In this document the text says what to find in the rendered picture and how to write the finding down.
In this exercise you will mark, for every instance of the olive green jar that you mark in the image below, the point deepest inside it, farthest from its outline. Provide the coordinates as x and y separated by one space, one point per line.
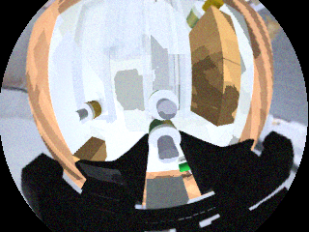
184 167

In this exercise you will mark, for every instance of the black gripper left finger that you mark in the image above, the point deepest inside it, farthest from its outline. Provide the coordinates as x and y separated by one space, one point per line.
127 171

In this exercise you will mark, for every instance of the white jar with green label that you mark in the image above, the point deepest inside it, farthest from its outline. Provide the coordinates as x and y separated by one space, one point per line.
164 139
163 104

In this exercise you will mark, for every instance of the white jar with gold label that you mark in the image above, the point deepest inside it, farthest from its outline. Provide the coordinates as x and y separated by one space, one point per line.
88 111

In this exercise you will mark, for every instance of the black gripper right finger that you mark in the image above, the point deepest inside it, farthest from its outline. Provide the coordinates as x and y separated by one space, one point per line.
208 161

